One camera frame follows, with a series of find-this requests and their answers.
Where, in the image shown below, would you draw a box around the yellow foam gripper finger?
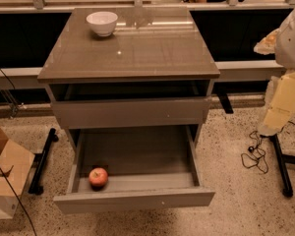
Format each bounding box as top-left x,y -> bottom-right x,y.
258,72 -> 295,137

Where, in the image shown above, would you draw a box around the red apple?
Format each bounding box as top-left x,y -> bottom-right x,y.
88,167 -> 108,187

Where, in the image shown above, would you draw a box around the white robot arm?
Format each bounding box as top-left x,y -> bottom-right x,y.
254,8 -> 295,137

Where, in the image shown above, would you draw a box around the grey drawer cabinet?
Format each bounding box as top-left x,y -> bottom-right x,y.
38,8 -> 219,145

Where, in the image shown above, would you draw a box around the open grey middle drawer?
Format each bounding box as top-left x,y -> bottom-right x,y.
54,126 -> 214,213

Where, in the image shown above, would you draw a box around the grey top drawer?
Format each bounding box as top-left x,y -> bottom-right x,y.
51,96 -> 211,129

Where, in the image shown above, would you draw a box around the black right stand foot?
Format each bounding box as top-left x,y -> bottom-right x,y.
269,135 -> 295,198

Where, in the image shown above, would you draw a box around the black stand foot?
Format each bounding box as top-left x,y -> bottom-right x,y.
29,128 -> 58,195
269,135 -> 295,198

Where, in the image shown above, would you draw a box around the white ceramic bowl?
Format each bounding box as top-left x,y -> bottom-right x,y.
87,11 -> 118,36

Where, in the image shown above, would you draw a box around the black left stand foot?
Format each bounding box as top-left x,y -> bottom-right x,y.
29,128 -> 58,195

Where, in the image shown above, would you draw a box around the cardboard box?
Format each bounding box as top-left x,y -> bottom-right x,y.
0,128 -> 34,219

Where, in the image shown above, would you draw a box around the grey window rail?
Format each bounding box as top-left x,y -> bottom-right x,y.
0,60 -> 286,89

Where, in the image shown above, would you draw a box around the tangled black cable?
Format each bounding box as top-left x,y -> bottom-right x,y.
241,130 -> 269,175

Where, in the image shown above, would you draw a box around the black cable over box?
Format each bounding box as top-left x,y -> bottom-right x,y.
0,149 -> 38,236

